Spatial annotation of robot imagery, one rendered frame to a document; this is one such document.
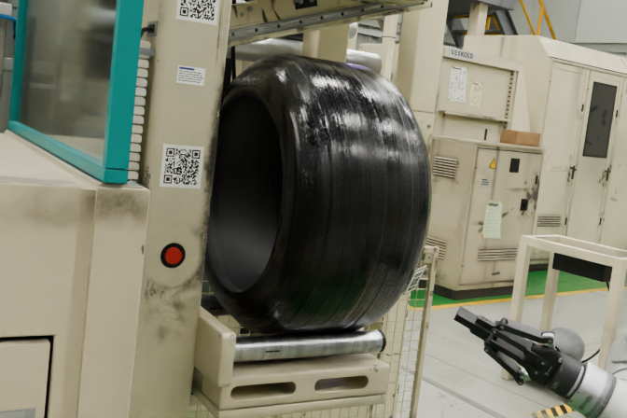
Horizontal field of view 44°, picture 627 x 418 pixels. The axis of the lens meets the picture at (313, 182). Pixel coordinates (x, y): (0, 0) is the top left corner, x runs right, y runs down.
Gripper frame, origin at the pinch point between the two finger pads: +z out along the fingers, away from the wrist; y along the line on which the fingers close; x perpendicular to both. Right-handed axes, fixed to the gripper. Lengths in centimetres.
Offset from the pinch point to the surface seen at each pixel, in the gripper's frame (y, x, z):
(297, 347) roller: 14.1, -15.8, 25.8
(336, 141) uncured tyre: -24.2, -9.0, 35.9
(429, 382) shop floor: 184, 200, -14
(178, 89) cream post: -21, -15, 64
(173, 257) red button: 4, -24, 52
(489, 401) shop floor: 170, 194, -43
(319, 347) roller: 14.3, -12.3, 22.4
